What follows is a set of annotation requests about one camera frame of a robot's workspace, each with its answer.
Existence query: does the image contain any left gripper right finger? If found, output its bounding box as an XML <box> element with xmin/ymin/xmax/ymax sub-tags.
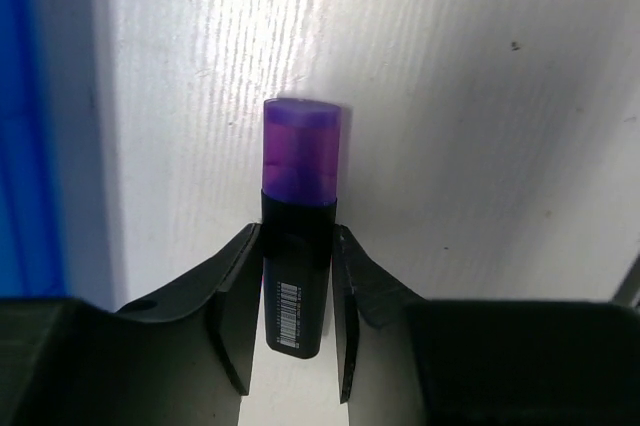
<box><xmin>332</xmin><ymin>226</ymin><xmax>639</xmax><ymax>425</ymax></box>

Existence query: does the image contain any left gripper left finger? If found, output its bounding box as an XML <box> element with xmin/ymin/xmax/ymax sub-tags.
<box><xmin>1</xmin><ymin>223</ymin><xmax>261</xmax><ymax>425</ymax></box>

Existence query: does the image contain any purple cap black highlighter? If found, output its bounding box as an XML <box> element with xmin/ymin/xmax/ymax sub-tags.
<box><xmin>261</xmin><ymin>98</ymin><xmax>342</xmax><ymax>359</ymax></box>

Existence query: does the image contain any blue divided plastic tray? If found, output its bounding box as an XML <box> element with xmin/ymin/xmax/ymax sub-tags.
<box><xmin>1</xmin><ymin>0</ymin><xmax>67</xmax><ymax>297</ymax></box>

